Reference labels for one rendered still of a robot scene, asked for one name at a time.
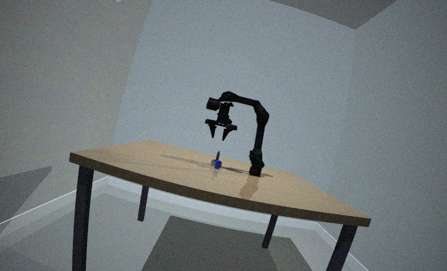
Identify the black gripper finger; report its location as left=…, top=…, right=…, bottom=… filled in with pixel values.
left=222, top=129, right=232, bottom=141
left=208, top=125, right=217, bottom=138

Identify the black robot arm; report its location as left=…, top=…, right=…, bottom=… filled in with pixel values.
left=206, top=91, right=269, bottom=177

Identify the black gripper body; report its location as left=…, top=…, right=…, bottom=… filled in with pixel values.
left=205, top=112, right=237, bottom=130

